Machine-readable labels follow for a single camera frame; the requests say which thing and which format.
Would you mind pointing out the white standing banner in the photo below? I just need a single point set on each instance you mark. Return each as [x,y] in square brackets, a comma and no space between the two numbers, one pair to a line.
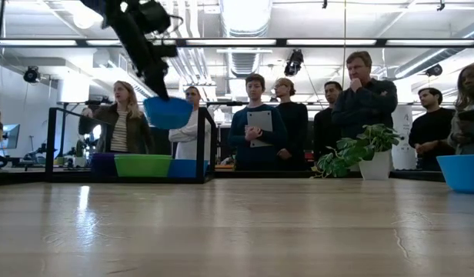
[402,134]

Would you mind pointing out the silver ceiling air duct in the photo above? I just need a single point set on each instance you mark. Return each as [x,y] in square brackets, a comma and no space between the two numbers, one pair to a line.
[244,23]

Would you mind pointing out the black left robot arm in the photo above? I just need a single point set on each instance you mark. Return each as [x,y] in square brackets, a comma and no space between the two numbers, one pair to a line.
[106,11]

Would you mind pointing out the blue plastic mini bowl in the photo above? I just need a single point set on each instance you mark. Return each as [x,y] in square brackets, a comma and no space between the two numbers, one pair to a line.
[187,168]
[167,113]
[462,173]

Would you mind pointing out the purple plastic mini bowl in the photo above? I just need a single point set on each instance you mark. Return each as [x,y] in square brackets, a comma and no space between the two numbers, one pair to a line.
[103,164]

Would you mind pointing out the grey laptop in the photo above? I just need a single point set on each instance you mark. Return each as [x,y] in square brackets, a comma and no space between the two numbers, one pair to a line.
[260,121]

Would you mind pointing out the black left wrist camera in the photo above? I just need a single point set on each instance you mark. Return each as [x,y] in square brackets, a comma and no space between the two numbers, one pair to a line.
[154,15]

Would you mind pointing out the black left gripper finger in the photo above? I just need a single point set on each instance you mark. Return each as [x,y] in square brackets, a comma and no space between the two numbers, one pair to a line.
[160,82]

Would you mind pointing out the green plastic mini bowl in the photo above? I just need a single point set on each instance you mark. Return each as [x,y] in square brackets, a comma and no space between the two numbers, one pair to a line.
[142,165]

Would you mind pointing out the black ceiling spotlight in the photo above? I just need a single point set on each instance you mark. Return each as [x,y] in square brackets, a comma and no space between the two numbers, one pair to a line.
[294,61]
[434,70]
[31,74]

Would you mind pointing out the green plant in white pot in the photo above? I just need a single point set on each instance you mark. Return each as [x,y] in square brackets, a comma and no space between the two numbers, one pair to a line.
[371,154]

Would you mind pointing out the computer monitor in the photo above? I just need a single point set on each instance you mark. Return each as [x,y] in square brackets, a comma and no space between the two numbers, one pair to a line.
[10,136]

